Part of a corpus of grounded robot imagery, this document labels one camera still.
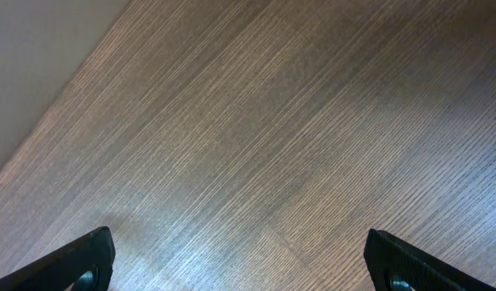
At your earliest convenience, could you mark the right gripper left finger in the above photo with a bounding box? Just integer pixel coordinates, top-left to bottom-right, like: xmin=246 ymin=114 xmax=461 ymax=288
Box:
xmin=0 ymin=226 xmax=116 ymax=291

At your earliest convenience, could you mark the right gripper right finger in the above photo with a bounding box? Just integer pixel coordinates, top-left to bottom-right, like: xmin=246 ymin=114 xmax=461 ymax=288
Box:
xmin=364 ymin=229 xmax=496 ymax=291

